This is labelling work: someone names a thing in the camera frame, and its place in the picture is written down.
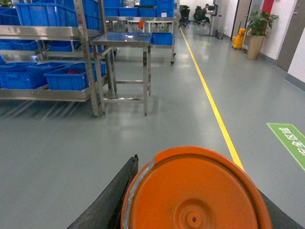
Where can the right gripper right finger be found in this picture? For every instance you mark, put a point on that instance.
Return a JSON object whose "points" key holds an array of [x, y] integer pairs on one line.
{"points": [[279, 219]]}

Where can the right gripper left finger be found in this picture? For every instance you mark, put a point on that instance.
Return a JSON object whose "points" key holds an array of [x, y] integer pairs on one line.
{"points": [[105, 212]]}

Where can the orange round cap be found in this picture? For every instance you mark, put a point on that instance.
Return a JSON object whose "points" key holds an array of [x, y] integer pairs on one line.
{"points": [[190, 187]]}

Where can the blue bin with red parts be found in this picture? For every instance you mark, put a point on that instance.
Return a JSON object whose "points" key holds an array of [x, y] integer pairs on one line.
{"points": [[60, 80]]}

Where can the red parts pile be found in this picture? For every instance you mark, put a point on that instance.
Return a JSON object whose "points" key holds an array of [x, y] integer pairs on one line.
{"points": [[75, 72]]}

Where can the far steel shelf rack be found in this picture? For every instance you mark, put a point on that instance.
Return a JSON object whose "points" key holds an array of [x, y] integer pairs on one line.
{"points": [[158, 17]]}

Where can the steel shelf rack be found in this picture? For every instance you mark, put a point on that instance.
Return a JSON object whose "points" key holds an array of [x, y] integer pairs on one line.
{"points": [[56, 31], [158, 17]]}

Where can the steel side table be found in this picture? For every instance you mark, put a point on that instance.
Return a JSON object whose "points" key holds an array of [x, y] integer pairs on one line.
{"points": [[128, 61]]}

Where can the empty blue plastic bin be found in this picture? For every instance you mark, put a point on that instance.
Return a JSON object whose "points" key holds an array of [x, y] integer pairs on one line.
{"points": [[29, 75]]}

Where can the yellow mop bucket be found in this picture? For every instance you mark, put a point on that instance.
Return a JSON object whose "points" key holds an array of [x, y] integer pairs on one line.
{"points": [[238, 40]]}

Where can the potted plant in tan pot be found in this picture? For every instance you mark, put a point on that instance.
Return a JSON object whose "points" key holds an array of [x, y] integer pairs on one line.
{"points": [[259, 23]]}

